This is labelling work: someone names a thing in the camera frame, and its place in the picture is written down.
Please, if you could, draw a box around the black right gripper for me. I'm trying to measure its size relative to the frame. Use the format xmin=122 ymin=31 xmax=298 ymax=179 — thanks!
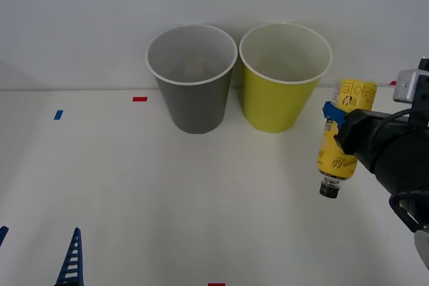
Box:
xmin=322 ymin=100 xmax=412 ymax=174

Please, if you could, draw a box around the yellow plastic bottle black cap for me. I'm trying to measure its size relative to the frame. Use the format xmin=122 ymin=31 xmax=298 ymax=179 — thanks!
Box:
xmin=316 ymin=78 xmax=378 ymax=200

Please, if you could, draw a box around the yellow-green plastic waste bin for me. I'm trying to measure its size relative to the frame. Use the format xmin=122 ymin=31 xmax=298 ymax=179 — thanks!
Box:
xmin=238 ymin=22 xmax=333 ymax=134

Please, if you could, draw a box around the grey plastic waste bin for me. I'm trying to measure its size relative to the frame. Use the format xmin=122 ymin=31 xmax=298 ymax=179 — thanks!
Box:
xmin=145 ymin=23 xmax=239 ymax=135

